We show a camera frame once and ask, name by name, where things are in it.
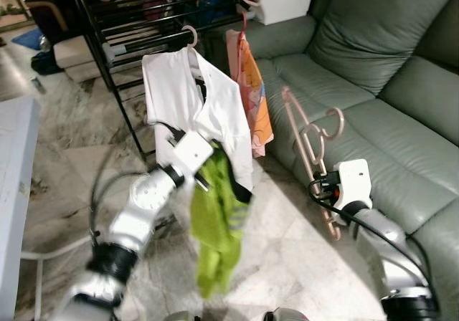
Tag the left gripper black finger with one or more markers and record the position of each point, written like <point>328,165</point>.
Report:
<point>233,174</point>

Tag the yellow-green garment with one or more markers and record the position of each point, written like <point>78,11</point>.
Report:
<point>215,228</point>

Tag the rose pink clothes hanger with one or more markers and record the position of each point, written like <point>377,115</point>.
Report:
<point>287,97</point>
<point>195,37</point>

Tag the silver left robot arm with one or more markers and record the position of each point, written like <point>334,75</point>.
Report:
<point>143,206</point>

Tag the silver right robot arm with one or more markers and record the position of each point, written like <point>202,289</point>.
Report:
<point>387,242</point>

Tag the red clothes hanger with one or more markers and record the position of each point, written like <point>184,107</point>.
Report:
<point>244,27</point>

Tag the pink orange child garment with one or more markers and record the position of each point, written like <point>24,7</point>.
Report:
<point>258,113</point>

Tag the grey-green leather sofa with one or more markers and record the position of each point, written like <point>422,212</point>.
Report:
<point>373,135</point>

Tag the white t-shirt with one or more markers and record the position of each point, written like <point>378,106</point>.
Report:
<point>168,95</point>

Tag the silver right robot leg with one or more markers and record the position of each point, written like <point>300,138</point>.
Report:
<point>285,315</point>

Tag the black clothes drying rack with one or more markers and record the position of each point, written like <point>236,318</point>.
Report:
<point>107,51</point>

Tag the beige cushion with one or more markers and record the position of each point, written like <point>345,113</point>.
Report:
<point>75,52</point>

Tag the white storage cabinet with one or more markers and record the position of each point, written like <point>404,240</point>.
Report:
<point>287,2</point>

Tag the small grey can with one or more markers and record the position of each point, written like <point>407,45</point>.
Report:
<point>37,84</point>

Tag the dark clothes heap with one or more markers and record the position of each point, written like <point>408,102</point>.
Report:
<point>44,61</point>

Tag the blue floor mat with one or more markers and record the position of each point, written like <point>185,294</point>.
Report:
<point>27,38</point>

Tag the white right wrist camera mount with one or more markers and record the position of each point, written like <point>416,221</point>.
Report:
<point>355,181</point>

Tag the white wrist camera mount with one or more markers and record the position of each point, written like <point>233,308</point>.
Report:
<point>355,181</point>
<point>192,149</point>

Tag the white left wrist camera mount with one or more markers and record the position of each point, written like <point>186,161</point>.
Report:
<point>192,149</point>

